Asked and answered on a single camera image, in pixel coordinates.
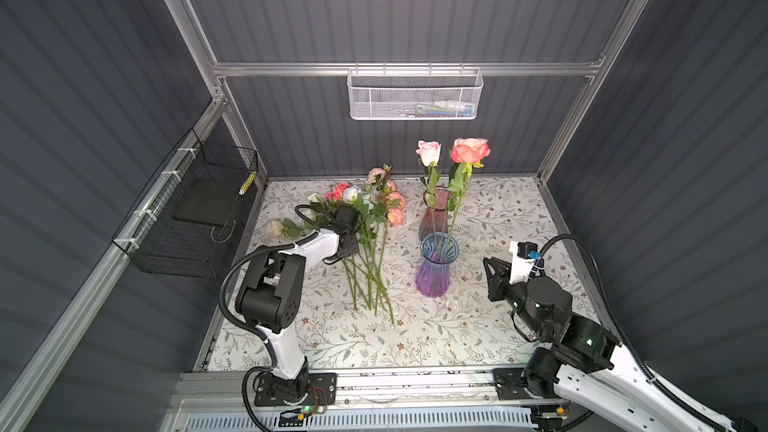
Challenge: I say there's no pink peony spray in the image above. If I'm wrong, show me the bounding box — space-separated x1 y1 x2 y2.
364 164 405 323

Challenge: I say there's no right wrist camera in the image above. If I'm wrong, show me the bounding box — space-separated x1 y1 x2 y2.
509 241 540 284

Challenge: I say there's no floral patterned table mat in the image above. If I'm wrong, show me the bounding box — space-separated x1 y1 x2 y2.
206 176 601 371

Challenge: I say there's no light pink rose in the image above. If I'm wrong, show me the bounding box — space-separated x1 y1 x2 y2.
416 140 441 205

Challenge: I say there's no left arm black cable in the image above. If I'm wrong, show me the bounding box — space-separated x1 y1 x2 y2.
217 203 337 432

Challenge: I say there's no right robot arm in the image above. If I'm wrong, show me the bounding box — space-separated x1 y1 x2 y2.
483 257 757 431

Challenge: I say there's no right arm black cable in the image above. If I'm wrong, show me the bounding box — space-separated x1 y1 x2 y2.
536 233 739 432

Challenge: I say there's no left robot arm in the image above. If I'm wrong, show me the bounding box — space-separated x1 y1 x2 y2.
218 204 362 402

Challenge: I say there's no red glass vase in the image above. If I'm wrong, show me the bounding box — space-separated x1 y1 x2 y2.
418 186 453 240

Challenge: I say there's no yellow marker pen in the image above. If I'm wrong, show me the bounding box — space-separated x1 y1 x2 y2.
239 172 257 195

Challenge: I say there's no blue purple glass vase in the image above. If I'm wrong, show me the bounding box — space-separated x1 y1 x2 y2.
415 232 460 298

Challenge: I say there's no white wire wall basket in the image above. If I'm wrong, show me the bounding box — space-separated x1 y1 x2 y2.
346 67 484 121

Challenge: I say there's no pale pink rose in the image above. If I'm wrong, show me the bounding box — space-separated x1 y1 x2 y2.
266 218 307 239

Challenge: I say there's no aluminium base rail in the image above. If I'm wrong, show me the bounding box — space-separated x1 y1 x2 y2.
173 361 601 412

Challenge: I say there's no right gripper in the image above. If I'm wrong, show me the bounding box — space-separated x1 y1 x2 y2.
482 254 545 340

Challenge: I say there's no coral pink rose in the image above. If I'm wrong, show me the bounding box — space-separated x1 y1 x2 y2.
448 138 491 233

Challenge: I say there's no black wire side basket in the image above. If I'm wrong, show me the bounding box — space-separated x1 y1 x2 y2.
113 132 260 279

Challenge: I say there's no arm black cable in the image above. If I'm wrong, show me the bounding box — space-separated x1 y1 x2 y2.
217 203 337 432
536 233 739 432

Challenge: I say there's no white peony flower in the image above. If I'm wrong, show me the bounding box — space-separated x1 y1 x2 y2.
342 186 380 314

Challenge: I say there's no white perforated cable tray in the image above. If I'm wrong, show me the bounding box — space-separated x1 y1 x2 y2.
179 406 538 432

